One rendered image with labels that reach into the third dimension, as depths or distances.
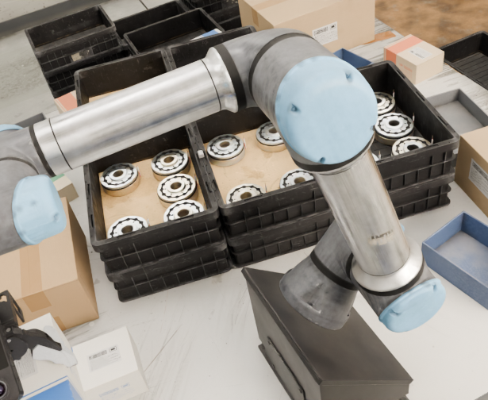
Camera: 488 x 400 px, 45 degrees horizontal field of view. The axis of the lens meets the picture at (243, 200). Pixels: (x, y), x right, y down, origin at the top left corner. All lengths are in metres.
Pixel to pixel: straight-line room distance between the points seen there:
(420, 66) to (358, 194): 1.27
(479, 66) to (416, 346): 1.85
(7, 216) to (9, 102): 3.22
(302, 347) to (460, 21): 3.07
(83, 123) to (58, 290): 0.70
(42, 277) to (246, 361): 0.51
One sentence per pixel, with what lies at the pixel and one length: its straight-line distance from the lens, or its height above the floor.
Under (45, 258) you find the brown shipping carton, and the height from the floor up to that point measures 0.86.
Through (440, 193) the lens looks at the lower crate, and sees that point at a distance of 1.60.
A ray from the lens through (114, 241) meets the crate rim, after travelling 1.36.
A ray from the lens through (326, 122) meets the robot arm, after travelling 0.70.
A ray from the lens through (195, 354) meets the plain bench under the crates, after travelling 1.40.
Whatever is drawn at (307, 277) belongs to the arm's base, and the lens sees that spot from 1.13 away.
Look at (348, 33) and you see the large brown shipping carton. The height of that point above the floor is 0.77.
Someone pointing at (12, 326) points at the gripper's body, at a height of 1.24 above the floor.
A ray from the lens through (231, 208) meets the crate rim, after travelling 1.35.
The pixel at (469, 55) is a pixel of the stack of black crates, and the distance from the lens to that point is 3.06.
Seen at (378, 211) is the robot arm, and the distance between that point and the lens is 0.86.
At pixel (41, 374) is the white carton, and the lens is 0.94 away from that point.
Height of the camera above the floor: 1.87
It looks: 44 degrees down
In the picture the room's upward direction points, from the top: 11 degrees counter-clockwise
